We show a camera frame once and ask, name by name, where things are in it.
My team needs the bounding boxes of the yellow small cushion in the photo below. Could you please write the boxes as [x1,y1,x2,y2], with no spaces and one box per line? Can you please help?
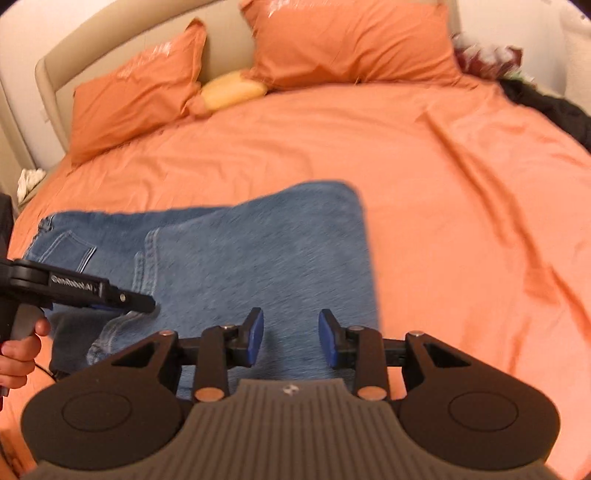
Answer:
[201,70,267,112]

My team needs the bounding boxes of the orange pillow near window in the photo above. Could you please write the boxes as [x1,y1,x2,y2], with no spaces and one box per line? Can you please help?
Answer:
[68,18,211,166]

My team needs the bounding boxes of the black clothing pile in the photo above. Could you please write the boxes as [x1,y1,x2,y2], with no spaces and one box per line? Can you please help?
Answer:
[498,79,591,152]

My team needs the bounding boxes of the person's left hand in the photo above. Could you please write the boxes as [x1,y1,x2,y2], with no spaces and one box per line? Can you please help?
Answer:
[0,317,50,389]

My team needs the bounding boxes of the beige upholstered headboard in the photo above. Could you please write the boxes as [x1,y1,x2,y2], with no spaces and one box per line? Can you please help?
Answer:
[35,1,460,154]

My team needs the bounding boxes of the orange pillow far side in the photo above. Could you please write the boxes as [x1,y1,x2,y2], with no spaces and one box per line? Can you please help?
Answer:
[239,0,478,90]

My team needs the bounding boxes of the red patterned cloth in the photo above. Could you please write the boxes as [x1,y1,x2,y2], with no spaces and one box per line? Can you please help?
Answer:
[452,32,523,80]

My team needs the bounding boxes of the white crumpled cloth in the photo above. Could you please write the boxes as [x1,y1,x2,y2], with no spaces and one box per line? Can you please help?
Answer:
[16,169,47,205]

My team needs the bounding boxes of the blue denim jeans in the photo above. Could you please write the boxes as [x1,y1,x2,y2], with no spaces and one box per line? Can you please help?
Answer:
[25,182,379,383]

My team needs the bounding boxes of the orange bed sheet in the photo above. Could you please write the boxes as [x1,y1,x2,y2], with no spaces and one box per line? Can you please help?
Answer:
[9,82,590,479]

